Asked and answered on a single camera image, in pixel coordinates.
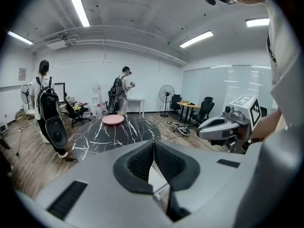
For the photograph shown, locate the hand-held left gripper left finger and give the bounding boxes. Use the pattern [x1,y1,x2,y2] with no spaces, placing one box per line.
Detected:
[35,140,173,228]

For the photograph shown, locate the ceiling light bar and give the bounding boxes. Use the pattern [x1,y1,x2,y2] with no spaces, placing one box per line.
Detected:
[6,30,34,45]
[67,0,91,28]
[245,18,271,28]
[179,29,214,49]

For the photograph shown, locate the black framed white board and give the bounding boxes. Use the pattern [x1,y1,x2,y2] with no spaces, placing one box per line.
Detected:
[54,82,66,104]

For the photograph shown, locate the person's left backpack strap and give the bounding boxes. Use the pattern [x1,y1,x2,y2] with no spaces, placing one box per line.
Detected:
[266,31,278,64]

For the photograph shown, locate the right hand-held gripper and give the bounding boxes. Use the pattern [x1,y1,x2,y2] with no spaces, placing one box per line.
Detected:
[197,94,262,153]

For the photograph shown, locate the white ceiling pipes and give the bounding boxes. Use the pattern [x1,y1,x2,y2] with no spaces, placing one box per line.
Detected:
[64,38,189,67]

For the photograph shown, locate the person's right forearm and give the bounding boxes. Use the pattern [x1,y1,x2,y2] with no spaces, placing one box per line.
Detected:
[249,108,284,141]

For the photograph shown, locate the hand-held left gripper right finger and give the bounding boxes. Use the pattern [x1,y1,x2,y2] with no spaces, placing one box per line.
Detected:
[152,140,259,228]

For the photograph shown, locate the pink round plate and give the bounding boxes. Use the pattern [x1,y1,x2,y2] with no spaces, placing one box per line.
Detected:
[102,114,125,126]

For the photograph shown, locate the small standing fan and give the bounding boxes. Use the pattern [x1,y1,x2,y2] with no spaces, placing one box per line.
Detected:
[20,84,31,111]

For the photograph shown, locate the white ceiling air conditioner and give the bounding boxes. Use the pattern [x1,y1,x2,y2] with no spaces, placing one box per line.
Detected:
[43,33,69,50]

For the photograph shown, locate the white desk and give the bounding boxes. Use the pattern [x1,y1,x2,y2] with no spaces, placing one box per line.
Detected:
[127,99,146,118]

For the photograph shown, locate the clear water jug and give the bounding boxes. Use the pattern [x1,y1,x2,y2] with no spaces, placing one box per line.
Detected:
[96,104,107,117]

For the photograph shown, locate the large black standing fan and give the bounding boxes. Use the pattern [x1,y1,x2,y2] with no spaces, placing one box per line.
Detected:
[158,85,176,118]

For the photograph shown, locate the oval beige table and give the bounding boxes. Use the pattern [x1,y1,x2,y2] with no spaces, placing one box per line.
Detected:
[58,96,77,110]

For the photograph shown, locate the white water dispenser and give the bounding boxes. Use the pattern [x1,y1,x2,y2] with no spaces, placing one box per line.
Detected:
[92,81,104,117]

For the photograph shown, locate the person's right hand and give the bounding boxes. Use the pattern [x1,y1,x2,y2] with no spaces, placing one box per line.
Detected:
[238,126,248,140]

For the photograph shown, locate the person's cream shirt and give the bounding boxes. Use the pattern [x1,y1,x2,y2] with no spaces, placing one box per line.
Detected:
[264,0,304,140]

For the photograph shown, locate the black office chair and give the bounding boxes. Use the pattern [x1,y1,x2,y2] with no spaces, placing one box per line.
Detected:
[64,97,92,128]
[189,96,215,128]
[169,94,182,118]

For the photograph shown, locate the black white patterned sneaker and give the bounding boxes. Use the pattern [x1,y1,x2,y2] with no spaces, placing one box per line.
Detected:
[175,124,192,137]
[165,121,181,131]

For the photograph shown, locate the round wooden table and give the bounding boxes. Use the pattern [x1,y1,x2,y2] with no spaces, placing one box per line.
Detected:
[176,101,201,125]

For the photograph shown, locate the black marble table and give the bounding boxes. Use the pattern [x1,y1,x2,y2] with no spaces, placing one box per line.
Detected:
[70,114,162,163]

